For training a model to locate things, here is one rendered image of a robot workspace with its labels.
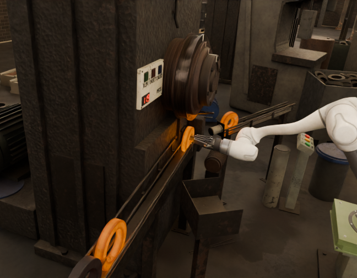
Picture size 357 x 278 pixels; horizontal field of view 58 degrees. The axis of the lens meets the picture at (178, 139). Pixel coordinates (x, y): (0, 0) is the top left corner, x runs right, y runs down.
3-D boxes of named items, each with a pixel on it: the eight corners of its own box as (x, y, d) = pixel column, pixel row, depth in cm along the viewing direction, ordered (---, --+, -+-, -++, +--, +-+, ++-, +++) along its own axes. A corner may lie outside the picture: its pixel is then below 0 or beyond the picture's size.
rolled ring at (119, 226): (116, 270, 126) (108, 267, 127) (131, 222, 131) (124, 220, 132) (96, 272, 109) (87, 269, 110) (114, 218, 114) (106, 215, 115)
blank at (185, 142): (182, 133, 185) (187, 134, 185) (190, 121, 198) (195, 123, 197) (179, 155, 193) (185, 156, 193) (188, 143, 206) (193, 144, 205)
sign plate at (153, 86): (136, 109, 144) (136, 69, 136) (158, 94, 167) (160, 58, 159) (140, 110, 144) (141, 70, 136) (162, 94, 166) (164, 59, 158)
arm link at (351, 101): (318, 103, 165) (318, 112, 154) (355, 87, 156) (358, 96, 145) (329, 124, 168) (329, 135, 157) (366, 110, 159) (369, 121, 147)
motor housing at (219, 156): (196, 217, 244) (204, 155, 221) (204, 201, 263) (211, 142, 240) (213, 222, 241) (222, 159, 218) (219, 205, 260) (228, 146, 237)
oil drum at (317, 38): (290, 85, 616) (301, 36, 577) (291, 78, 667) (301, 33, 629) (323, 90, 600) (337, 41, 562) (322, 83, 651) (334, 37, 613)
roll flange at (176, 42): (152, 127, 173) (156, 35, 152) (180, 101, 213) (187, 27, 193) (170, 131, 170) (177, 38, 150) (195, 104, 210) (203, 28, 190)
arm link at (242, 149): (227, 160, 187) (231, 149, 197) (253, 167, 183) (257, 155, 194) (230, 144, 181) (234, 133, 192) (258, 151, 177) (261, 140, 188)
